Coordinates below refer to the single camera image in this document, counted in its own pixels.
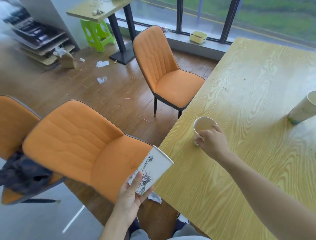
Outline person's grey trousers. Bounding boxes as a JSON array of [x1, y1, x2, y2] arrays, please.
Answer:
[[130, 224, 211, 240]]

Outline yellow plastic box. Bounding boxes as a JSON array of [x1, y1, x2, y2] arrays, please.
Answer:
[[190, 31, 208, 44]]

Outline plain white paper cup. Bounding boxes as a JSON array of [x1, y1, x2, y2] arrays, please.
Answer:
[[193, 117, 218, 147]]

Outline person's right hand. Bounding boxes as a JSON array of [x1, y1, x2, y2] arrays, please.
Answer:
[[195, 124, 232, 162]]

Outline brown paper bag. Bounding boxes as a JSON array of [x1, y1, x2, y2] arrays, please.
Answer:
[[53, 46, 77, 69]]

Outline person's left hand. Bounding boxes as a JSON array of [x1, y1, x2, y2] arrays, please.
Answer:
[[115, 171, 154, 218]]

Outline crumpled white paper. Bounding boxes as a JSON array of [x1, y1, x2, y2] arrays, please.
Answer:
[[148, 192, 162, 204]]

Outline small wooden table black leg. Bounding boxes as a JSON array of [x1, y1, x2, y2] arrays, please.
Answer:
[[66, 0, 140, 65]]

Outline person's right forearm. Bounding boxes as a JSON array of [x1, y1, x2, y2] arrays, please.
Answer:
[[218, 151, 316, 240]]

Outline person's left forearm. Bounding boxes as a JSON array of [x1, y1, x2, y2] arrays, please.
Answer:
[[99, 209, 139, 240]]

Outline stack of cardboard sheets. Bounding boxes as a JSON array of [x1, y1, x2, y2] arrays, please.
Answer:
[[2, 7, 76, 66]]

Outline person's dark shoe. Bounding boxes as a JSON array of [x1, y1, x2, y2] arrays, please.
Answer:
[[128, 216, 141, 238], [173, 213, 190, 235]]

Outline white paper cup green base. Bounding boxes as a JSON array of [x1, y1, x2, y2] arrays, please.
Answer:
[[288, 91, 316, 124]]

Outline dark cloth garment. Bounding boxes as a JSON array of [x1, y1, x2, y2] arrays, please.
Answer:
[[0, 151, 54, 194]]

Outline printed white paper cup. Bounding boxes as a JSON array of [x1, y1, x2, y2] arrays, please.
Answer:
[[128, 145, 174, 196]]

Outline green plastic stool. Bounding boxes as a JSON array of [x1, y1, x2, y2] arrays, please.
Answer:
[[80, 19, 116, 52]]

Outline orange upholstered chair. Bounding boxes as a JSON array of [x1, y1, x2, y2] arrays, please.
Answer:
[[0, 95, 67, 206], [132, 25, 206, 120], [22, 100, 155, 204]]

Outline black window frame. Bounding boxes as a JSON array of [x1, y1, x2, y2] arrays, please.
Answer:
[[176, 0, 241, 44]]

